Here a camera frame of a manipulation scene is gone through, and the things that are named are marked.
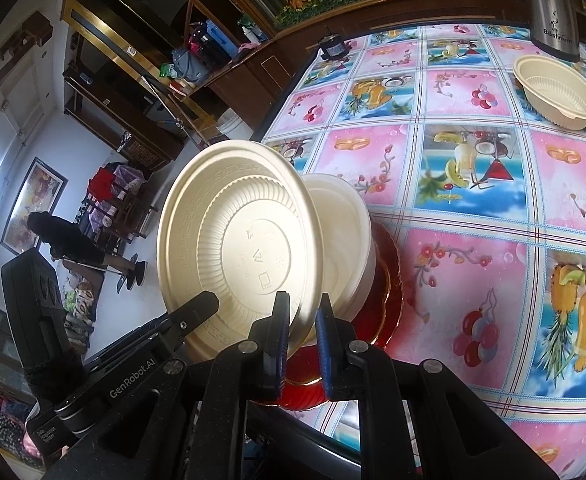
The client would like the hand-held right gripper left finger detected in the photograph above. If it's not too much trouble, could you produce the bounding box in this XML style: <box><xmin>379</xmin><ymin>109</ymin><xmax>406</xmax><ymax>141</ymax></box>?
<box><xmin>48</xmin><ymin>291</ymin><xmax>292</xmax><ymax>480</ymax></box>

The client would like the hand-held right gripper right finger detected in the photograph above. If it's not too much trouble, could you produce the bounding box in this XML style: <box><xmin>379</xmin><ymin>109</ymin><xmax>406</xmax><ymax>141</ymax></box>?
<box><xmin>314</xmin><ymin>295</ymin><xmax>560</xmax><ymax>480</ymax></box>

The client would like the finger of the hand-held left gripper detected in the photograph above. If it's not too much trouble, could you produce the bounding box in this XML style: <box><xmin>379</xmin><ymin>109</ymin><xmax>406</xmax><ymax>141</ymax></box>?
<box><xmin>83</xmin><ymin>290</ymin><xmax>220</xmax><ymax>363</ymax></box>

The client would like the small gold-rimmed red plate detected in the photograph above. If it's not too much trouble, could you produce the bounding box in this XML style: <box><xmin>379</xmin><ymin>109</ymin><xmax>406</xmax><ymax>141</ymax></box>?
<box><xmin>280</xmin><ymin>237</ymin><xmax>393</xmax><ymax>388</ymax></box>

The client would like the beige plastic bowl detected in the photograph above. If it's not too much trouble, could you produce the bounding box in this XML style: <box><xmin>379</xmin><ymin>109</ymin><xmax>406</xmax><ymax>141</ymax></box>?
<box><xmin>156</xmin><ymin>140</ymin><xmax>324</xmax><ymax>363</ymax></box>
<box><xmin>513</xmin><ymin>56</ymin><xmax>586</xmax><ymax>132</ymax></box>

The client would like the large red glass plate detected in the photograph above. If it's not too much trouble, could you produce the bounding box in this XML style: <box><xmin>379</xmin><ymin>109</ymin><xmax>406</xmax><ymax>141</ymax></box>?
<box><xmin>275</xmin><ymin>220</ymin><xmax>405</xmax><ymax>411</ymax></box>

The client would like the white plastic bowl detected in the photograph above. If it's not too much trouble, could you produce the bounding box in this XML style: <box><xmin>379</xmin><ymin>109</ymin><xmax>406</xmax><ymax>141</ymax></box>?
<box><xmin>300</xmin><ymin>174</ymin><xmax>374</xmax><ymax>323</ymax></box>

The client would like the pile of clothes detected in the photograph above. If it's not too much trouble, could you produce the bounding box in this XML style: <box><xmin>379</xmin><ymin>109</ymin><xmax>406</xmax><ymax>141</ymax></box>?
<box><xmin>60</xmin><ymin>272</ymin><xmax>99</xmax><ymax>351</ymax></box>

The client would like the red cloth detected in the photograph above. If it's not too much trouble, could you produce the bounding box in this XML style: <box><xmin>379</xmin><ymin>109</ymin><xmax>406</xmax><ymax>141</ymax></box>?
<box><xmin>89</xmin><ymin>167</ymin><xmax>124</xmax><ymax>203</ymax></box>

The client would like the white bucket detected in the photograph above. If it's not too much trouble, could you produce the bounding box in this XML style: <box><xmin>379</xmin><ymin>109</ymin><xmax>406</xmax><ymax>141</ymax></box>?
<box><xmin>216</xmin><ymin>111</ymin><xmax>254</xmax><ymax>143</ymax></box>

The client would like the fruit print tablecloth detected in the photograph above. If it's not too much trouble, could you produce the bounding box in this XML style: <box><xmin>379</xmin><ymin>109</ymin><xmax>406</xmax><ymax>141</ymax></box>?
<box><xmin>250</xmin><ymin>22</ymin><xmax>586</xmax><ymax>480</ymax></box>

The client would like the blue bag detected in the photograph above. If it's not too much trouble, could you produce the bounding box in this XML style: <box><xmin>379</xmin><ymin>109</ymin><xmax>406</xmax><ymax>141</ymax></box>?
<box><xmin>171</xmin><ymin>47</ymin><xmax>211</xmax><ymax>86</ymax></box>

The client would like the black thermos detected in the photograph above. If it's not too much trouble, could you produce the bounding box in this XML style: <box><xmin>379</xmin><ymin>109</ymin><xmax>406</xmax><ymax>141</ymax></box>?
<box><xmin>188</xmin><ymin>22</ymin><xmax>231</xmax><ymax>68</ymax></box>

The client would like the small black device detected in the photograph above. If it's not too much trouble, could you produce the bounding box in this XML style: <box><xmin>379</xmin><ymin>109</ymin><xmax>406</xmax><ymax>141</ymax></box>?
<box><xmin>320</xmin><ymin>35</ymin><xmax>351</xmax><ymax>61</ymax></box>

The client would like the stainless steel kettle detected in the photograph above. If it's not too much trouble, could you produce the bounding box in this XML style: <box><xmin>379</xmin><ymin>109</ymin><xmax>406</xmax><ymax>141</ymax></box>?
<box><xmin>515</xmin><ymin>0</ymin><xmax>581</xmax><ymax>63</ymax></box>

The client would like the framed wall picture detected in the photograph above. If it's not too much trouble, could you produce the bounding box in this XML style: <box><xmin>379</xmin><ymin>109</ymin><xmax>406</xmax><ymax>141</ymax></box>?
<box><xmin>0</xmin><ymin>157</ymin><xmax>69</xmax><ymax>256</ymax></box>

